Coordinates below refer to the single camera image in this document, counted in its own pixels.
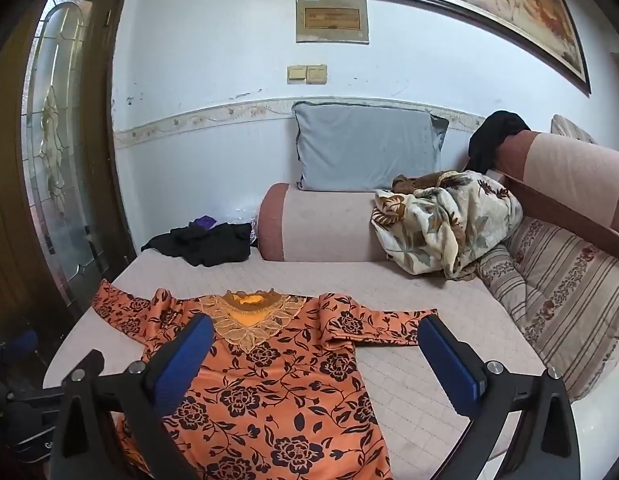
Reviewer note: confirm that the clear plastic bag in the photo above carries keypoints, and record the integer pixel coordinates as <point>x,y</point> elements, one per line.
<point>242,215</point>

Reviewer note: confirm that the framed painting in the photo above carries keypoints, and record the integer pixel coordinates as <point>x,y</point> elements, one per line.
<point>489,5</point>

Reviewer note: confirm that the cream floral blanket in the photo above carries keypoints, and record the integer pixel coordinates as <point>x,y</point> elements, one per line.
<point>449,220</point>

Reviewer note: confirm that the pink brown bolster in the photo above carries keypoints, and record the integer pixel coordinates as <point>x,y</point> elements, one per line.
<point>319,225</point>
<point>569,175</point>

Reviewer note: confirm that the striped pillow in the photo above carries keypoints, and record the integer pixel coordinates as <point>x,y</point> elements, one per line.
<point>572,129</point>

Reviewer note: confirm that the black clothes pile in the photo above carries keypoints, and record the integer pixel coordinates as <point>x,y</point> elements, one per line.
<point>209,242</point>

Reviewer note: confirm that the brown cloth with gold trim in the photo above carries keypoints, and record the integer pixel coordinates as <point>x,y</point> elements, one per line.
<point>409,182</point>

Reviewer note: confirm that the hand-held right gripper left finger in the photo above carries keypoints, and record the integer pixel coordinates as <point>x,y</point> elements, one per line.
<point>184,360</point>

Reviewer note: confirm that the wooden door with stained glass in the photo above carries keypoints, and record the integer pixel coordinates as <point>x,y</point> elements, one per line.
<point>9,185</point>

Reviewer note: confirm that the purple cloth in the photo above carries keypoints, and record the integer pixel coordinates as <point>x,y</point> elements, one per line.
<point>204,222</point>

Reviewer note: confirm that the pink quilted bed mattress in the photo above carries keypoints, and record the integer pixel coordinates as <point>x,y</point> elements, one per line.
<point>419,390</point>

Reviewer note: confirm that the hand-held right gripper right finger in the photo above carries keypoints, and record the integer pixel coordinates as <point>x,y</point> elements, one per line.
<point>449,365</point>

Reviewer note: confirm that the orange black floral blouse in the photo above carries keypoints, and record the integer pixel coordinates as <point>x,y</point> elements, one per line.
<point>289,385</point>

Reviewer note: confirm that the black cloth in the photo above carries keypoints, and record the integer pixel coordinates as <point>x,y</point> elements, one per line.
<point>494,135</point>

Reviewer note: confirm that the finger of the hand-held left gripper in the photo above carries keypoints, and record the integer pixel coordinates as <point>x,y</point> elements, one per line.
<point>27,344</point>

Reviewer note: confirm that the striped floral cushion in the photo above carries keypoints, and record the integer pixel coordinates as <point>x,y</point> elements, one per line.
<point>564,290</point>

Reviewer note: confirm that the grey pillow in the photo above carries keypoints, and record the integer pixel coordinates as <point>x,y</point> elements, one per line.
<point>364,145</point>

